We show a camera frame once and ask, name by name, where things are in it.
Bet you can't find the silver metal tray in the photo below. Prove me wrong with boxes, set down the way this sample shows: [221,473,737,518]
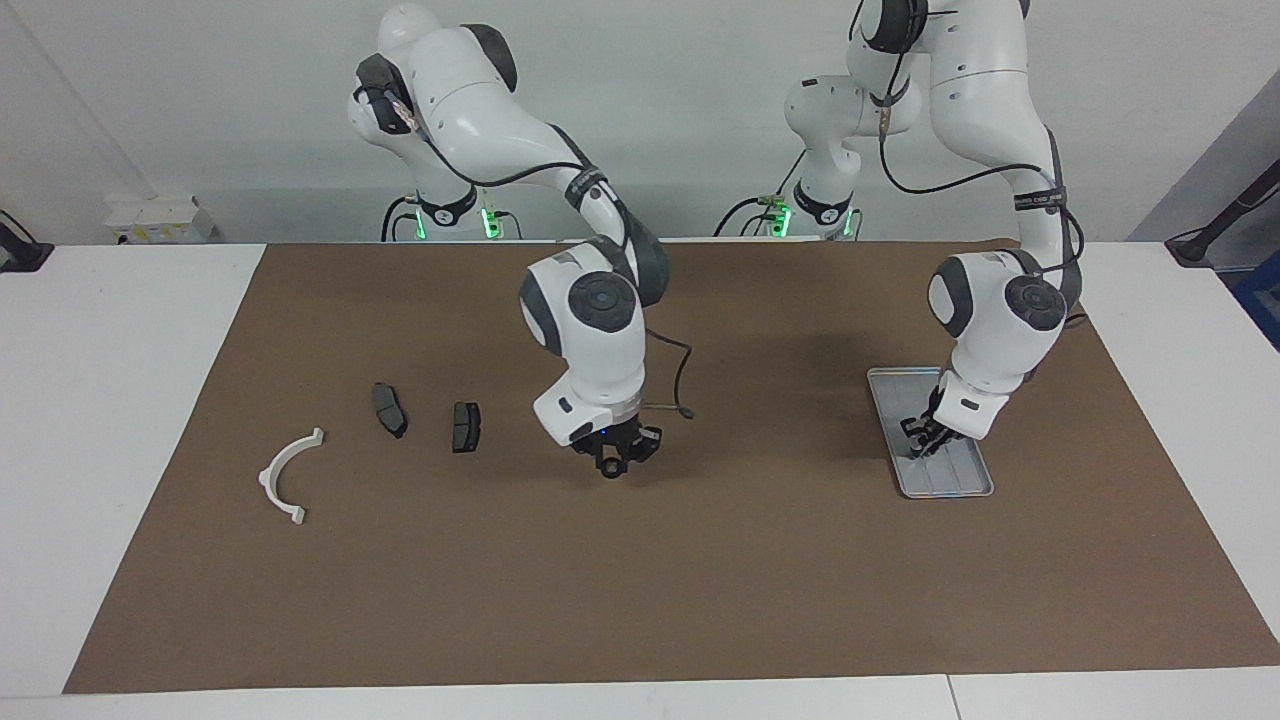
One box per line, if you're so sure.
[866,366,996,500]

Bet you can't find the brown table mat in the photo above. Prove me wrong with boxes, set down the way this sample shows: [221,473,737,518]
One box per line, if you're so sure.
[62,238,1280,696]

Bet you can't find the elongated dark brake pad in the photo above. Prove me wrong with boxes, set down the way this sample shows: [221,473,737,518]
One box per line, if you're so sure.
[371,382,409,440]

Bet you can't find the black angled stand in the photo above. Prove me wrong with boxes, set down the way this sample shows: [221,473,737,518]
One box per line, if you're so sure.
[1165,160,1280,269]

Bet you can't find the blue crate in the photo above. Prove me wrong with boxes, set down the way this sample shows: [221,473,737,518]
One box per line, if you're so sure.
[1232,250,1280,351]

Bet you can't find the white box with yellow labels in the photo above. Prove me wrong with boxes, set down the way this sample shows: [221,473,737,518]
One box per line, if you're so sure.
[105,197,216,245]

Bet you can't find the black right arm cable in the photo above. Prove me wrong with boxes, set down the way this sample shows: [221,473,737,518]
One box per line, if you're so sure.
[375,85,697,421]

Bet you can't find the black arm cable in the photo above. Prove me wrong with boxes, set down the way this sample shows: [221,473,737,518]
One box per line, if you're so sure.
[850,0,1091,331]
[375,85,697,421]

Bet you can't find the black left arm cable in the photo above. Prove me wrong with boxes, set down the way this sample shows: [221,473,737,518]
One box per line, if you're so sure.
[850,0,1091,331]

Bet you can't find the white semicircular bracket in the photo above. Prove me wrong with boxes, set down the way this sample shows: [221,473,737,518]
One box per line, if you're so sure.
[258,427,327,527]

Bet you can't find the black clamp mount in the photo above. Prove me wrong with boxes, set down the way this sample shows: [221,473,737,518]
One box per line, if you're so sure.
[0,210,56,273]

